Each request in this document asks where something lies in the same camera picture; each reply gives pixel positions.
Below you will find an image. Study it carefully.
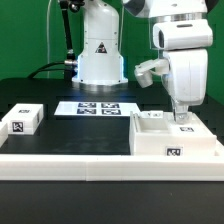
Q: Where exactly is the white U-shaped frame fence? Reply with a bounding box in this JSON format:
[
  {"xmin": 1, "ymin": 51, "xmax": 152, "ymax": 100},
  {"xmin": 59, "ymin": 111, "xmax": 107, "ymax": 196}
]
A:
[{"xmin": 0, "ymin": 119, "xmax": 224, "ymax": 181}]

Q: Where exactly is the grey thin cable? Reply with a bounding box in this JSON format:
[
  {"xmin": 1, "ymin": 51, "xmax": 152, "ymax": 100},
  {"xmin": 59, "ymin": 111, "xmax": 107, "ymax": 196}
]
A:
[{"xmin": 45, "ymin": 0, "xmax": 54, "ymax": 80}]

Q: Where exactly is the black cable bundle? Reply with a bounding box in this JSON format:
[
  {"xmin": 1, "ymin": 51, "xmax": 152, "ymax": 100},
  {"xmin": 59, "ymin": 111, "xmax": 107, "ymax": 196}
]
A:
[{"xmin": 27, "ymin": 61, "xmax": 78, "ymax": 80}]

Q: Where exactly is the white marker sheet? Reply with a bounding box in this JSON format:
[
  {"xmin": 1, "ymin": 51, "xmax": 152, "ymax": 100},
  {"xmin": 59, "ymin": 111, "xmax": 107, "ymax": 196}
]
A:
[{"xmin": 55, "ymin": 101, "xmax": 139, "ymax": 117}]

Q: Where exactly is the white cabinet body box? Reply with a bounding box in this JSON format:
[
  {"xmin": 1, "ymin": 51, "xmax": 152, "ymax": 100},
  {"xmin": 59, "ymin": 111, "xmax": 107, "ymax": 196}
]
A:
[{"xmin": 129, "ymin": 112, "xmax": 217, "ymax": 156}]

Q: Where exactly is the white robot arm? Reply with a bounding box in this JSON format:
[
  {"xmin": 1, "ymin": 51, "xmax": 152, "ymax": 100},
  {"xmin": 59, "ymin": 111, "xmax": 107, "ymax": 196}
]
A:
[{"xmin": 72, "ymin": 0, "xmax": 213, "ymax": 123}]

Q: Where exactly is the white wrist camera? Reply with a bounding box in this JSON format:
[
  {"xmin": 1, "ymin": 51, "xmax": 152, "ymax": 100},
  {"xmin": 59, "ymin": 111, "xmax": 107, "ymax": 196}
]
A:
[{"xmin": 134, "ymin": 59, "xmax": 169, "ymax": 88}]

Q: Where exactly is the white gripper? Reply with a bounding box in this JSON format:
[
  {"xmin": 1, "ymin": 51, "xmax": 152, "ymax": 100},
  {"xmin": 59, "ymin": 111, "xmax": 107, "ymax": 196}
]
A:
[{"xmin": 163, "ymin": 49, "xmax": 208, "ymax": 123}]

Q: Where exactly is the white cabinet top block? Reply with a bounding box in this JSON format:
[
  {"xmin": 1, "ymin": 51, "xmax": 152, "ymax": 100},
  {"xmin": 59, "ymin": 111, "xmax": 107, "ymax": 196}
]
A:
[{"xmin": 2, "ymin": 103, "xmax": 44, "ymax": 135}]

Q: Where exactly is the white cabinet door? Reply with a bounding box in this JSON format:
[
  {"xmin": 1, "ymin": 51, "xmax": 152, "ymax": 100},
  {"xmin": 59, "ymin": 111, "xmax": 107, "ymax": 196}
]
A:
[
  {"xmin": 139, "ymin": 110, "xmax": 163, "ymax": 119},
  {"xmin": 164, "ymin": 112, "xmax": 210, "ymax": 135}
]

